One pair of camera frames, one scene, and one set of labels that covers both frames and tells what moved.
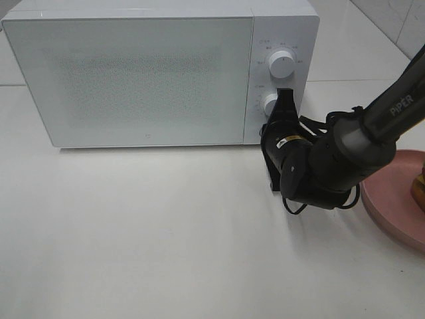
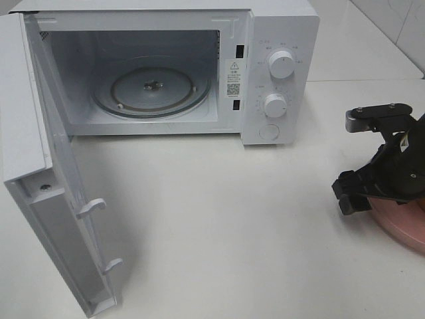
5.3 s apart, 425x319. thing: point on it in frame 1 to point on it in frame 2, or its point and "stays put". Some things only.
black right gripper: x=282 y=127 to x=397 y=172
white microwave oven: x=146 y=73 stays put
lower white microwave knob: x=269 y=103 stays put
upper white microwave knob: x=282 y=64 stays put
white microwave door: x=137 y=81 to x=39 y=167
